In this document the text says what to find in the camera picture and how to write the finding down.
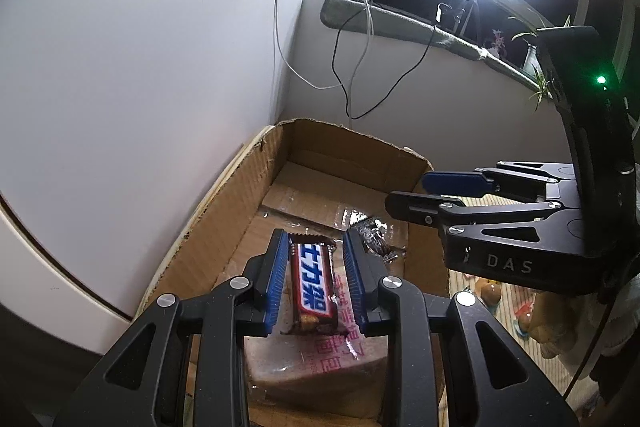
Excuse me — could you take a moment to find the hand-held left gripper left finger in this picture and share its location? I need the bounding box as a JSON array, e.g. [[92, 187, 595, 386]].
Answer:
[[52, 229, 291, 427]]

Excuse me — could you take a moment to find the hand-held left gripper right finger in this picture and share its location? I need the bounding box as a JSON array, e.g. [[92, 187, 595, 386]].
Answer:
[[342, 228, 581, 427]]

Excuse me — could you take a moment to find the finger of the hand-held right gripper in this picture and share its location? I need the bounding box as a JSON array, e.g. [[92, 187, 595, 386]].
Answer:
[[385, 190, 582, 254], [421, 161, 577, 200]]

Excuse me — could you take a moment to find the Snickers candy bar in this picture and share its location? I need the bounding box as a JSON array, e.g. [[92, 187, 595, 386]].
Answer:
[[288, 233, 351, 337]]

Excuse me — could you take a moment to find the cardboard box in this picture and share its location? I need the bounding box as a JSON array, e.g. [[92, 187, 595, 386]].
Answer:
[[135, 118, 451, 427]]

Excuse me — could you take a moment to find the silver wrapped snack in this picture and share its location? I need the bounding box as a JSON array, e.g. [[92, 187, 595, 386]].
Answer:
[[350, 214, 407, 266]]

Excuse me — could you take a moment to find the large brown bread packet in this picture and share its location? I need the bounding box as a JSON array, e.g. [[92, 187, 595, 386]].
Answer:
[[244, 277, 392, 404]]

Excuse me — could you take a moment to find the green spider plant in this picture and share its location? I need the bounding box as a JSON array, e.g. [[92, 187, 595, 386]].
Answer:
[[507, 14, 572, 114]]

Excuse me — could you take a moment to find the small pink figurine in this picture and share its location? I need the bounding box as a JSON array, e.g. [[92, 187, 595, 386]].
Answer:
[[484, 28, 509, 58]]

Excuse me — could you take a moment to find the black lamp tripod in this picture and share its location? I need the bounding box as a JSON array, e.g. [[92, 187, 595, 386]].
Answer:
[[451, 0, 484, 46]]

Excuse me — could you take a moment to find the white furniture panel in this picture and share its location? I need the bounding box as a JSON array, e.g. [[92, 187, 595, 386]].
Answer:
[[0, 194, 137, 359]]

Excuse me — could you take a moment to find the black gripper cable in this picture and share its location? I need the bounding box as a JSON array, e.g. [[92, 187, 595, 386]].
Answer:
[[564, 302, 609, 404]]

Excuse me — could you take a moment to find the white cable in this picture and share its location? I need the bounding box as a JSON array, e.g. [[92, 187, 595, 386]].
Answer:
[[272, 0, 374, 120]]

